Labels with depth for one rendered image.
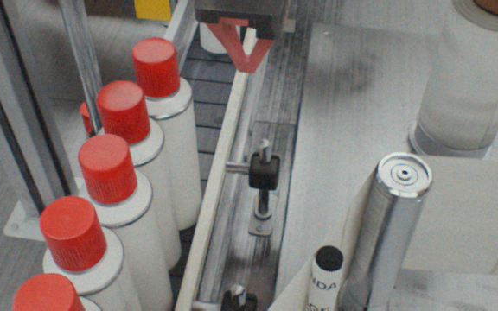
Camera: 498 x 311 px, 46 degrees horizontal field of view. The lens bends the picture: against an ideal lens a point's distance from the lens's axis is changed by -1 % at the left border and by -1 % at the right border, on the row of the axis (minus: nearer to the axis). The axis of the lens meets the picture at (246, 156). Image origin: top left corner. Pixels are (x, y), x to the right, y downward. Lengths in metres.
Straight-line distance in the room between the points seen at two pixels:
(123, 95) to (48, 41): 0.51
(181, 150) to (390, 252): 0.19
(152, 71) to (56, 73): 0.42
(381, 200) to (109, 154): 0.18
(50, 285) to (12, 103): 0.24
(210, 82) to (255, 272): 0.24
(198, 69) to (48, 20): 0.30
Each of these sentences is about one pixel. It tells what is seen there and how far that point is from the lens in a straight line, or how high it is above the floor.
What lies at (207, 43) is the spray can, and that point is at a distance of 0.76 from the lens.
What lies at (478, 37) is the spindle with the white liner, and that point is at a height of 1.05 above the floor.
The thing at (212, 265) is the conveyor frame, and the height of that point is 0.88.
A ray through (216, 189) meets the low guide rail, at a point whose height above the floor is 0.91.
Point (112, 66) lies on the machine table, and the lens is 0.85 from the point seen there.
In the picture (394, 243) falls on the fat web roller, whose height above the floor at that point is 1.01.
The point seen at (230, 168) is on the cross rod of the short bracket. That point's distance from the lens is 0.60.
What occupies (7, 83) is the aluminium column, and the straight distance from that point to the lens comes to 0.53.
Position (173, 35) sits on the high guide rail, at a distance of 0.67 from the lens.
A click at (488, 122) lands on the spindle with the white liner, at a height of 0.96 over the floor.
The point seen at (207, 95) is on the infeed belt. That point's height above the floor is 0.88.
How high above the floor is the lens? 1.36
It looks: 49 degrees down
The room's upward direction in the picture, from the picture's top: straight up
